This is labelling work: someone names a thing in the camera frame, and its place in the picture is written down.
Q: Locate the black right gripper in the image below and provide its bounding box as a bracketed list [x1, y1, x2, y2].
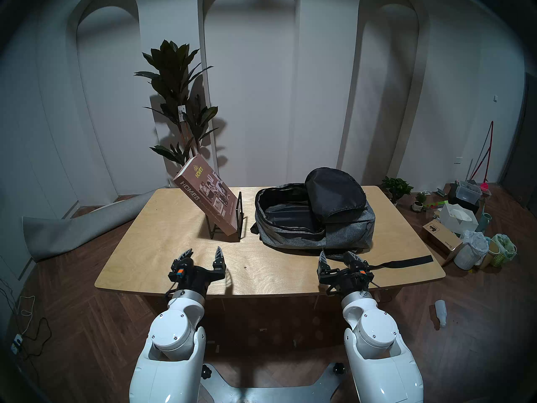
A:
[317, 250, 375, 296]

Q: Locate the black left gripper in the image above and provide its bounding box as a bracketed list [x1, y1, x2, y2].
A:
[168, 246, 227, 300]

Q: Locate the grey black backpack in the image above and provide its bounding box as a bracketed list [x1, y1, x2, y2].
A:
[250, 167, 434, 272]

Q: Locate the brown HOMES book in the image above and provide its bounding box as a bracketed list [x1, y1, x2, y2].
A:
[173, 153, 240, 236]

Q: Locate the white bucket with bag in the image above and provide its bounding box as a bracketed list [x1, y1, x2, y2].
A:
[453, 231, 490, 271]

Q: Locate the small leafy potted plant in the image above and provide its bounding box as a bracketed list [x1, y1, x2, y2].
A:
[381, 176, 414, 206]

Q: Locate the brown cardboard box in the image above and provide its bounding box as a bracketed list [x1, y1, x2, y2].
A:
[422, 219, 463, 264]

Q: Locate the white open box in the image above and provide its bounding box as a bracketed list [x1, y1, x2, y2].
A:
[440, 203, 479, 235]

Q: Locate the black box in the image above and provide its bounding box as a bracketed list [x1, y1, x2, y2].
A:
[448, 184, 481, 216]

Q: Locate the rolled grey mat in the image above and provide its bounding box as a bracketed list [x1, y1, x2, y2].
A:
[22, 188, 166, 263]

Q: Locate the clear plastic storage bin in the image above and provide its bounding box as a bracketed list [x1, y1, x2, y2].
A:
[455, 180, 482, 204]

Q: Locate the tan paper bucket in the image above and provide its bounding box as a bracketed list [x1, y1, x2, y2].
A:
[480, 241, 501, 270]

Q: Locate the tall potted plant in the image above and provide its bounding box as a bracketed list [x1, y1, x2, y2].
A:
[134, 40, 219, 168]

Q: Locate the grey door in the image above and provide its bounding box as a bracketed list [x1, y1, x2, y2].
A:
[501, 73, 537, 218]

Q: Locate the black wire book stand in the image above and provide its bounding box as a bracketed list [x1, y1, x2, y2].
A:
[205, 191, 245, 241]

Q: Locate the grey metal robot base plate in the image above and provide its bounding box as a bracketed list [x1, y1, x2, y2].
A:
[201, 363, 344, 403]

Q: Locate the black floor cable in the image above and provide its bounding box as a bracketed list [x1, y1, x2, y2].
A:
[21, 316, 53, 357]

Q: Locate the white floor cable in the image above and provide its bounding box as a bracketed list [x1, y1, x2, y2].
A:
[15, 295, 36, 338]

